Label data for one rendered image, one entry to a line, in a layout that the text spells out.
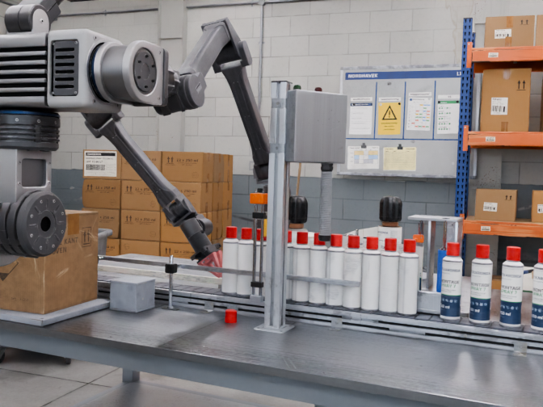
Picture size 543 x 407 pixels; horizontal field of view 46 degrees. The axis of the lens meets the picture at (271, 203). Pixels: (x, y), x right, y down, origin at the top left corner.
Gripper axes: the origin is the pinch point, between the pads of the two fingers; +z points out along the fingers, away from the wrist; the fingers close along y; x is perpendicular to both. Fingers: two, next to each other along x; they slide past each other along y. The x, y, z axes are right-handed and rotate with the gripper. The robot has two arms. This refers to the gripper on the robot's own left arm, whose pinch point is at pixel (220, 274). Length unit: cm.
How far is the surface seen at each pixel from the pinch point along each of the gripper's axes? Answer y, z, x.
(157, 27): 416, -325, 135
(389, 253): -2, 24, -49
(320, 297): -2.0, 23.1, -24.7
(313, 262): -2.3, 13.8, -29.1
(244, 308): -5.6, 13.5, -3.8
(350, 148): 416, -89, 39
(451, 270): -3, 36, -60
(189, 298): -5.0, 1.0, 10.8
